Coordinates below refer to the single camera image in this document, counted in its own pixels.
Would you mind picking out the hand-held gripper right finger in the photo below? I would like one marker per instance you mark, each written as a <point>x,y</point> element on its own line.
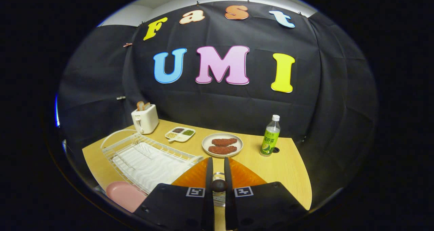
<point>228,207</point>

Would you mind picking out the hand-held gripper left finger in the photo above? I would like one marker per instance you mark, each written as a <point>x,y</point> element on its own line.
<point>209,207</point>

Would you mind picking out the pink plate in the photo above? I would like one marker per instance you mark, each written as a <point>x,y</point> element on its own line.
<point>125,195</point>

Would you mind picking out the white plate with steaks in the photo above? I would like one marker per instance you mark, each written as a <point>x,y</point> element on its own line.
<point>206,144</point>

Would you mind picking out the white divided dish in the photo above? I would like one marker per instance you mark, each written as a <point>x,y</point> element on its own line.
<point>173,140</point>

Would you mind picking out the brown steak piece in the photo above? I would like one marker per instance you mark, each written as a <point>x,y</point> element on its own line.
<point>223,142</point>
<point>222,150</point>

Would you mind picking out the white ribbed drain tray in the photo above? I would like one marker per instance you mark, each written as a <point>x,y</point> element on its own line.
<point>149,166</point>

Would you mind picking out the green label drink bottle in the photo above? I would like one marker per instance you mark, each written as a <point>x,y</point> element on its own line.
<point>269,142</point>

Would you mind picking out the green beans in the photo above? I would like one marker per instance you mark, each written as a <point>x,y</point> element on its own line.
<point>188,133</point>

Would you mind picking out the dark beans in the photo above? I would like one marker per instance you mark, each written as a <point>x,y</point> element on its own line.
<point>178,130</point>

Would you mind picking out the black backdrop cloth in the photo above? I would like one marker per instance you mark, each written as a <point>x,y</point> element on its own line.
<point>220,105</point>

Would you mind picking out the white toaster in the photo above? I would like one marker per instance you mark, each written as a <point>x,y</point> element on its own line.
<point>145,120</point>

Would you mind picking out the toast slice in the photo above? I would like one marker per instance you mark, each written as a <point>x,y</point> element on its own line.
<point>147,106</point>
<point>140,106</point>

